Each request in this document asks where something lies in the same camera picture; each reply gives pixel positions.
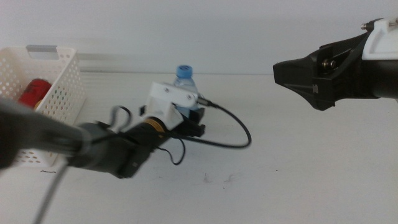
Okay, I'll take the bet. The clear water bottle blue cap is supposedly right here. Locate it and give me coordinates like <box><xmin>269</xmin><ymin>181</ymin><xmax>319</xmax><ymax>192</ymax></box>
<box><xmin>172</xmin><ymin>64</ymin><xmax>200</xmax><ymax>118</ymax></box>

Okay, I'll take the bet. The red cola can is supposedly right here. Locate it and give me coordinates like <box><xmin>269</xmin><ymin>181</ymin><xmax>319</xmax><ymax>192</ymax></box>
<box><xmin>17</xmin><ymin>78</ymin><xmax>53</xmax><ymax>109</ymax></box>

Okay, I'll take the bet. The white perforated plastic basket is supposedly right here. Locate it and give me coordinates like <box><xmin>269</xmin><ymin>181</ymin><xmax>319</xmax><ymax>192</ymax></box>
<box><xmin>0</xmin><ymin>45</ymin><xmax>86</xmax><ymax>167</ymax></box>

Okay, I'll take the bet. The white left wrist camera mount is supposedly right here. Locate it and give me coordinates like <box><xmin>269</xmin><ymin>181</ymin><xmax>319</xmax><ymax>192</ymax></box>
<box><xmin>144</xmin><ymin>81</ymin><xmax>200</xmax><ymax>131</ymax></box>

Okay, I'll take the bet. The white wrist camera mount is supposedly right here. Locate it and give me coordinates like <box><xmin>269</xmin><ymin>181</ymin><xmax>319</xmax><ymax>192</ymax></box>
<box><xmin>361</xmin><ymin>17</ymin><xmax>398</xmax><ymax>62</ymax></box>
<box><xmin>144</xmin><ymin>81</ymin><xmax>200</xmax><ymax>131</ymax></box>

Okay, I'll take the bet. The thin black left gripper wire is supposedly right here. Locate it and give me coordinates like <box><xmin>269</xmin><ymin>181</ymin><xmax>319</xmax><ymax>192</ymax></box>
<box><xmin>110</xmin><ymin>105</ymin><xmax>187</xmax><ymax>166</ymax></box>

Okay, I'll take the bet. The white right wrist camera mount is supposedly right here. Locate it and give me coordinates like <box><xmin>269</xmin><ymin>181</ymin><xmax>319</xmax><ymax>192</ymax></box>
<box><xmin>361</xmin><ymin>17</ymin><xmax>398</xmax><ymax>62</ymax></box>

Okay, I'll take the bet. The thick black left camera cable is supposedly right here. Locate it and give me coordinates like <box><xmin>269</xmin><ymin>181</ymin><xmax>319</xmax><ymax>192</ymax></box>
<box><xmin>30</xmin><ymin>96</ymin><xmax>252</xmax><ymax>224</ymax></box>

